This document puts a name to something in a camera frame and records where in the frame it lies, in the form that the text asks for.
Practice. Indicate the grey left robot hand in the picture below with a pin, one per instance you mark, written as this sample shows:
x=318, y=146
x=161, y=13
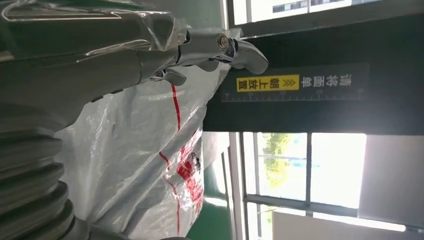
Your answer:
x=82, y=66

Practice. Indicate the grey poly mailer with red print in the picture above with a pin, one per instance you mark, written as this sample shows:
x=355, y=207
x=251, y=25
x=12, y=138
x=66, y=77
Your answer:
x=132, y=149

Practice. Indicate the green conveyor belt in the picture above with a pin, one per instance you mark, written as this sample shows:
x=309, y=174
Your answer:
x=212, y=218

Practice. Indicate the black scanner column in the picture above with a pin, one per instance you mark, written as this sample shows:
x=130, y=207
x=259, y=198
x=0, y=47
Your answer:
x=298, y=116

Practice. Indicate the window frame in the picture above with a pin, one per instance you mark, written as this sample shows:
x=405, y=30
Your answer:
x=308, y=165

